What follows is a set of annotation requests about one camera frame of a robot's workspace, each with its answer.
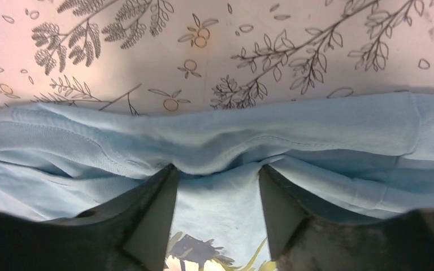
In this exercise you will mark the light blue printed t-shirt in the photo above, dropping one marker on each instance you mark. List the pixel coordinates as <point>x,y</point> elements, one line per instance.
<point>372,154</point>

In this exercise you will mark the floral patterned table mat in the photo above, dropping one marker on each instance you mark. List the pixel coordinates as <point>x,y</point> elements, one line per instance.
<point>165,57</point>

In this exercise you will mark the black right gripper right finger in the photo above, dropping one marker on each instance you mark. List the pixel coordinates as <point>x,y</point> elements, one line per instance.
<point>306,232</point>

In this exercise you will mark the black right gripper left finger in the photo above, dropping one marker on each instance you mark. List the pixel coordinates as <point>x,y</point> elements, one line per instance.
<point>129,232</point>

